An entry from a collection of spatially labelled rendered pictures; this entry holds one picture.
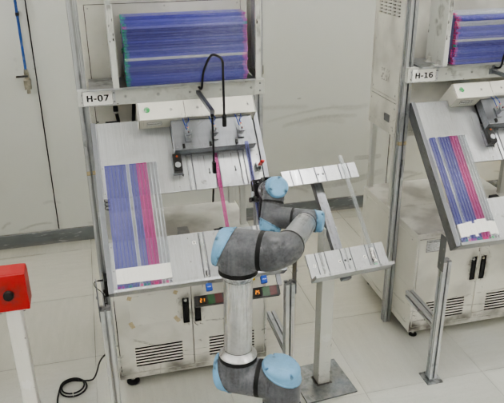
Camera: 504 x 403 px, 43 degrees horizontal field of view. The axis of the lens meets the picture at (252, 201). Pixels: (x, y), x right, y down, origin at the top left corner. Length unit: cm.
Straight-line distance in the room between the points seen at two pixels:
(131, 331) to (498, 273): 185
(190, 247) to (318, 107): 221
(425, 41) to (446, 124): 41
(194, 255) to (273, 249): 81
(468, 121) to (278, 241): 161
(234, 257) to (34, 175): 275
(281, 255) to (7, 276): 120
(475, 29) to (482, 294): 133
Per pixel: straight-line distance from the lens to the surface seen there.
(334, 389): 308
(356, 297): 376
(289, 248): 177
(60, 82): 418
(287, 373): 193
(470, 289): 344
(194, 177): 261
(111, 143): 266
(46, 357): 344
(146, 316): 291
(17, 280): 258
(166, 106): 265
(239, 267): 178
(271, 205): 215
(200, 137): 262
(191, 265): 250
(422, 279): 326
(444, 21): 302
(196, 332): 299
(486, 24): 312
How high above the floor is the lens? 199
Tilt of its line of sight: 24 degrees down
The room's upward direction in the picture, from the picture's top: 1 degrees counter-clockwise
